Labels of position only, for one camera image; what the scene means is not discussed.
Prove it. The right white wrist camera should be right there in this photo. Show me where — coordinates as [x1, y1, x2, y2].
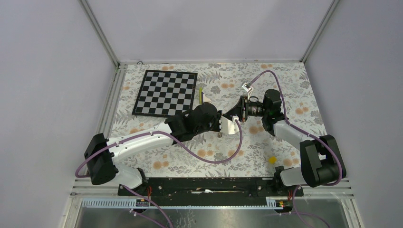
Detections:
[241, 83, 253, 100]

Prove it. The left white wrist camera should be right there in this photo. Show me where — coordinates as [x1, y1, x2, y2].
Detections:
[220, 115, 240, 135]

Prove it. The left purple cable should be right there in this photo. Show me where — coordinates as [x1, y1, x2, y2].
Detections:
[75, 119, 244, 228]

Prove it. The purple cable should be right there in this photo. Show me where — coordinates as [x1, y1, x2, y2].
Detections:
[75, 119, 244, 228]
[249, 70, 344, 227]

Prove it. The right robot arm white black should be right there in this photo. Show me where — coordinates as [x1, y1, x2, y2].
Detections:
[220, 89, 346, 196]

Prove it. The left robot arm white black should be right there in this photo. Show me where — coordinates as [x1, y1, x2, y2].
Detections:
[84, 103, 222, 195]

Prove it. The white slotted cable duct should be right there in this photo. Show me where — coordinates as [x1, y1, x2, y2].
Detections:
[81, 197, 283, 210]

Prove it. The black white chessboard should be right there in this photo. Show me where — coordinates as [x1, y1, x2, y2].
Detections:
[132, 70, 198, 117]

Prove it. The green white small block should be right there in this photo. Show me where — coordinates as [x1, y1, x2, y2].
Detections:
[199, 87, 211, 105]

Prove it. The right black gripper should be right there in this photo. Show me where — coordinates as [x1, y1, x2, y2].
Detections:
[226, 95, 269, 123]

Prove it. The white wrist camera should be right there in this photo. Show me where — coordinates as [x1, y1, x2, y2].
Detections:
[220, 115, 240, 135]
[241, 83, 253, 100]

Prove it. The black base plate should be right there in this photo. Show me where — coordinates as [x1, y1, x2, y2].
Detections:
[133, 177, 294, 203]

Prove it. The floral patterned mat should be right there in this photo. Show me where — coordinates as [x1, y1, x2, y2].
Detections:
[110, 63, 326, 177]

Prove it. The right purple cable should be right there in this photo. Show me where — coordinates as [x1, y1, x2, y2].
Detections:
[249, 70, 344, 227]

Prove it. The yellow small cube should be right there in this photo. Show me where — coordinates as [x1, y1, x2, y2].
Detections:
[268, 156, 277, 164]

